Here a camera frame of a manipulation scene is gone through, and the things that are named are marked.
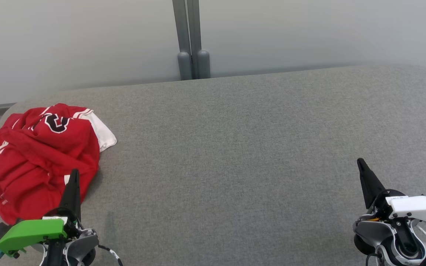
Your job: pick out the grey fabric sofa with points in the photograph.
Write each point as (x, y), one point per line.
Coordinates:
(235, 147)

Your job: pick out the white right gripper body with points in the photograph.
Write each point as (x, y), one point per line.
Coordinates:
(416, 208)

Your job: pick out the red and white jersey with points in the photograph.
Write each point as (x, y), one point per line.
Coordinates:
(39, 162)

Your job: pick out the grey vertical partition post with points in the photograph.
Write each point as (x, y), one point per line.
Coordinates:
(197, 37)
(181, 37)

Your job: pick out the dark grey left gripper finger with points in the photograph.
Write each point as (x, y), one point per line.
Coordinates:
(72, 192)

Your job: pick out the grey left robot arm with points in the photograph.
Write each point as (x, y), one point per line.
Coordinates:
(80, 247)

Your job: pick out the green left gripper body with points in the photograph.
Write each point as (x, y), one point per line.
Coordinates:
(28, 232)

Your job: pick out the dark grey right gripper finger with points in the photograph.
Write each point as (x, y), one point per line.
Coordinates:
(370, 183)

